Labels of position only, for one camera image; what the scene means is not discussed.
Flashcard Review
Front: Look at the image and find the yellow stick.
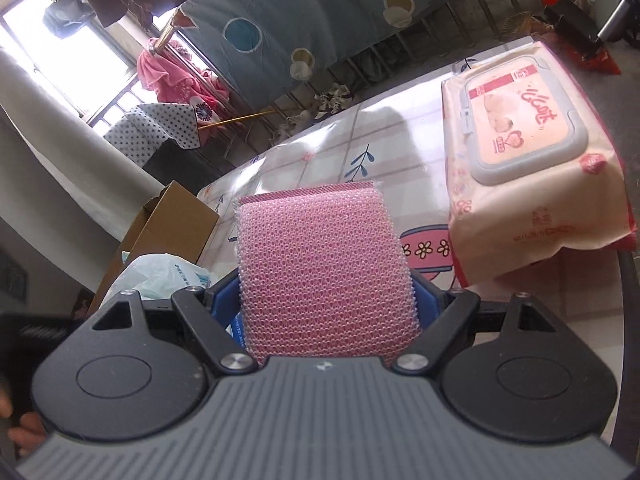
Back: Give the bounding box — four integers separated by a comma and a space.
197, 108, 278, 131

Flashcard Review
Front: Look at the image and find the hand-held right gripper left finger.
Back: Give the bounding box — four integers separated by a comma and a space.
92, 267, 257, 376

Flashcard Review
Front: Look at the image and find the pale green plastic bag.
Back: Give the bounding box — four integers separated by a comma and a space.
102, 252, 213, 301

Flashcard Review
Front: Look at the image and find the white curtain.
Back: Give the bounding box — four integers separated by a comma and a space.
0, 47, 168, 261

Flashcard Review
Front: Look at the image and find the white star-patterned cloth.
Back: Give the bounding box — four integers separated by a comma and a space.
103, 102, 201, 166

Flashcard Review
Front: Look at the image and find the black cabinet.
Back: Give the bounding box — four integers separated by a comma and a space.
142, 137, 223, 188

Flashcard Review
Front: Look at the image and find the person's left hand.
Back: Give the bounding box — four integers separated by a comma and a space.
0, 391, 48, 458

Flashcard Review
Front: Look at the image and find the brown cardboard box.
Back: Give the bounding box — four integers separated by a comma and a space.
92, 180, 221, 311

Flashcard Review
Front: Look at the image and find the peach wet wipes pack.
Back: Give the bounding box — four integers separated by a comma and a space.
440, 40, 632, 288

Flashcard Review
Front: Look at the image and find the pink mesh sponge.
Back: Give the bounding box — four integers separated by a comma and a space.
232, 180, 418, 366

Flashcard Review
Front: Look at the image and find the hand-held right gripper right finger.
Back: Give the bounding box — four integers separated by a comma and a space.
391, 270, 558, 375

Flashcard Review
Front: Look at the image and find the dark hanging bag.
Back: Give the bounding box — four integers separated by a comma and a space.
42, 0, 96, 38

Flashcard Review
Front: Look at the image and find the black bike seat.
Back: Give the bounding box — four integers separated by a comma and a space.
542, 0, 608, 58

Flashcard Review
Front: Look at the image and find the blue quilt with circles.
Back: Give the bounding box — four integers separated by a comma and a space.
177, 0, 501, 111

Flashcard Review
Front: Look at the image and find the group of white sneakers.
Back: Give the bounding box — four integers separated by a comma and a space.
270, 82, 356, 143

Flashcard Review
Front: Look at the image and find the pink garment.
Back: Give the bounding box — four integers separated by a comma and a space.
137, 37, 233, 123

